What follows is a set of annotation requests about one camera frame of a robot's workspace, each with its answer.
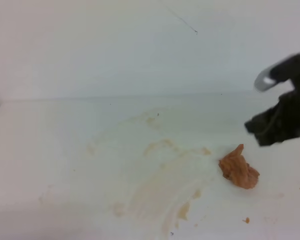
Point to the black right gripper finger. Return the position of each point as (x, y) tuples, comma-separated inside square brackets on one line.
[(269, 138)]

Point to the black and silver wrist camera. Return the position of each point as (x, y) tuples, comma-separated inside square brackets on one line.
[(287, 69)]

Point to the pink striped stained rag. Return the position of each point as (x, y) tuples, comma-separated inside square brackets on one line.
[(235, 169)]

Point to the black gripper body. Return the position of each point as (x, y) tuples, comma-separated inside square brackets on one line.
[(287, 115)]

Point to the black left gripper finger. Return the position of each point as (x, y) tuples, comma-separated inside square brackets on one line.
[(260, 123)]

